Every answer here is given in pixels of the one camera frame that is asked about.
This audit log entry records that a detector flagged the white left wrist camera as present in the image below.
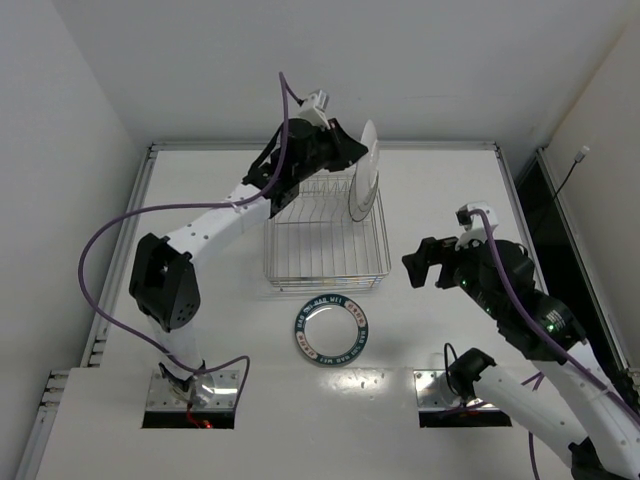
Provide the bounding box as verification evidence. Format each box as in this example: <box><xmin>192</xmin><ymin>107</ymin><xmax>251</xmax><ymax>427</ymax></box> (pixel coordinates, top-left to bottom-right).
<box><xmin>298</xmin><ymin>89</ymin><xmax>330</xmax><ymax>128</ymax></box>

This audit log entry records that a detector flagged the metal base plate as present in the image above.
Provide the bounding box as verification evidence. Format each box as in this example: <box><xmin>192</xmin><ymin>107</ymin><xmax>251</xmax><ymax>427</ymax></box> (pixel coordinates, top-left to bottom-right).
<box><xmin>413</xmin><ymin>369</ymin><xmax>497</xmax><ymax>413</ymax></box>
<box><xmin>145</xmin><ymin>370</ymin><xmax>240</xmax><ymax>413</ymax></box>

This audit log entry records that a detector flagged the metal wire dish rack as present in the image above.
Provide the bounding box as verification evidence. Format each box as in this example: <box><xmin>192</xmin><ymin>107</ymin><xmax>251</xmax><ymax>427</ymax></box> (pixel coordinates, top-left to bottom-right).
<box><xmin>264</xmin><ymin>171</ymin><xmax>391</xmax><ymax>292</ymax></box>

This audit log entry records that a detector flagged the white plate with green rings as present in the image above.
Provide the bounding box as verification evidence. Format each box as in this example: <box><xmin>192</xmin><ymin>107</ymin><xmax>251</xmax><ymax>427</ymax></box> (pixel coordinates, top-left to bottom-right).
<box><xmin>348</xmin><ymin>175</ymin><xmax>379</xmax><ymax>222</ymax></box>

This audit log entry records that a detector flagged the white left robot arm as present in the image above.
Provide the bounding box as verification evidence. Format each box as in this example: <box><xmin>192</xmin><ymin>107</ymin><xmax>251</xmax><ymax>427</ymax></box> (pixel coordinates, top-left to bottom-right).
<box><xmin>129</xmin><ymin>118</ymin><xmax>379</xmax><ymax>407</ymax></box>

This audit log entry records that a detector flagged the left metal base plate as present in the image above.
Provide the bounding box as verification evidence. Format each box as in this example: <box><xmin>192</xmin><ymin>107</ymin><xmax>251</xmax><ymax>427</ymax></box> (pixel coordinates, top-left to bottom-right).
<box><xmin>145</xmin><ymin>370</ymin><xmax>240</xmax><ymax>413</ymax></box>

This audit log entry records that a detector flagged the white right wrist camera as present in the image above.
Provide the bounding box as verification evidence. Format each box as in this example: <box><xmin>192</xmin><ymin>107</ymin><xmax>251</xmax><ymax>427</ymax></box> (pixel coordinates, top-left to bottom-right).
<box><xmin>456</xmin><ymin>201</ymin><xmax>499</xmax><ymax>249</ymax></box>

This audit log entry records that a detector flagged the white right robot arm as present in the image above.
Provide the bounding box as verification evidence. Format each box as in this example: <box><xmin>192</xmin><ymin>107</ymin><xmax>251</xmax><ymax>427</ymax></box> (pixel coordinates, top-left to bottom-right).
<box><xmin>402</xmin><ymin>237</ymin><xmax>639</xmax><ymax>479</ymax></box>

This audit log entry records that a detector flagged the plate with orange sunburst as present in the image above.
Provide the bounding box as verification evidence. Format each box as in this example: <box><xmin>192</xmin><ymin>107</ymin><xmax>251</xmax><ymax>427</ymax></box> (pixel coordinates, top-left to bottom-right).
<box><xmin>353</xmin><ymin>120</ymin><xmax>379</xmax><ymax>205</ymax></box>

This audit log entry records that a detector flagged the plate with dark green rim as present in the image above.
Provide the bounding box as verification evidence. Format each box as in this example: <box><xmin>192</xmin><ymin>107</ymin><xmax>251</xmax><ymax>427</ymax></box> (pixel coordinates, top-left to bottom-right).
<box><xmin>293</xmin><ymin>293</ymin><xmax>369</xmax><ymax>367</ymax></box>

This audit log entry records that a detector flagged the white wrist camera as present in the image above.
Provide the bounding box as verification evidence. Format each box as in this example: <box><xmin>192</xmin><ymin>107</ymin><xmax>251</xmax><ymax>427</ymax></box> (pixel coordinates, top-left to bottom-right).
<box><xmin>298</xmin><ymin>89</ymin><xmax>330</xmax><ymax>128</ymax></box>
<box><xmin>456</xmin><ymin>201</ymin><xmax>499</xmax><ymax>249</ymax></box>

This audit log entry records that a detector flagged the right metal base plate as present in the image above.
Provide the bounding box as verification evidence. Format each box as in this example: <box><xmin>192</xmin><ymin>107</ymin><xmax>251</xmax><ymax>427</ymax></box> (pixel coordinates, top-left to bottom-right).
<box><xmin>413</xmin><ymin>369</ymin><xmax>497</xmax><ymax>413</ymax></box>

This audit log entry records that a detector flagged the black wall cable with plug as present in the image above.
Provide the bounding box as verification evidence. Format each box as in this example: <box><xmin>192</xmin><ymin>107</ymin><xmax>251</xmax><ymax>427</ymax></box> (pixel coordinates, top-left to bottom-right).
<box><xmin>552</xmin><ymin>145</ymin><xmax>591</xmax><ymax>201</ymax></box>

